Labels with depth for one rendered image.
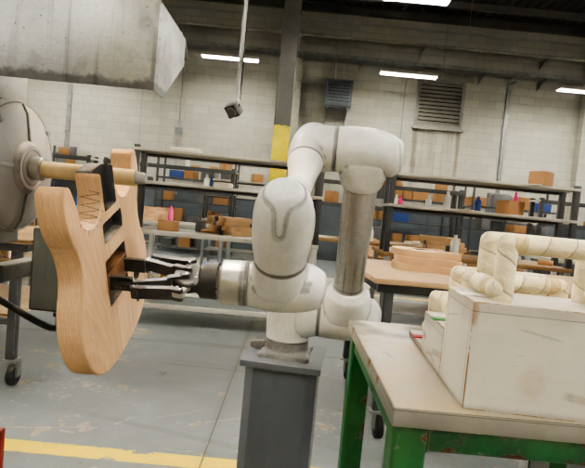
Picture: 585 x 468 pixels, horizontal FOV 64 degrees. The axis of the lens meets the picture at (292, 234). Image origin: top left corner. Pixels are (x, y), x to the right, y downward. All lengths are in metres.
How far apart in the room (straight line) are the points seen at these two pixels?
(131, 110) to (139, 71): 12.02
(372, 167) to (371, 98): 11.08
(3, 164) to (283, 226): 0.51
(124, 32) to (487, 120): 12.46
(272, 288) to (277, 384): 0.81
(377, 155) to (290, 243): 0.59
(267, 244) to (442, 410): 0.38
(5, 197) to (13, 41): 0.28
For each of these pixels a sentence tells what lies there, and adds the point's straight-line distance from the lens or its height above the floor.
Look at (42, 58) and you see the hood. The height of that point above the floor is 1.42.
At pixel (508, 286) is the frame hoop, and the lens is 0.81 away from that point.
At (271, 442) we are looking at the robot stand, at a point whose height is 0.43.
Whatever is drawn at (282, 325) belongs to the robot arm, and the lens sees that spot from 1.63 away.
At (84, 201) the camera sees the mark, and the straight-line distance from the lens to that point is 0.92.
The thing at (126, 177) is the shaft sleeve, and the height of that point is 1.25.
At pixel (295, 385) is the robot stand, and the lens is 1.63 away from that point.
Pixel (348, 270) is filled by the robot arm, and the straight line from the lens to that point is 1.51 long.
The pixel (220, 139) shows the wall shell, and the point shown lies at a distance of 12.18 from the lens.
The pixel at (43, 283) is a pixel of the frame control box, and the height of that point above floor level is 0.99.
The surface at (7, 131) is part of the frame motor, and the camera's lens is 1.00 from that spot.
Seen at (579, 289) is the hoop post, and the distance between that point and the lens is 0.95.
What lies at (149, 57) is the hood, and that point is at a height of 1.44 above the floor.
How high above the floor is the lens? 1.22
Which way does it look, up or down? 3 degrees down
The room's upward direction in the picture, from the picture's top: 5 degrees clockwise
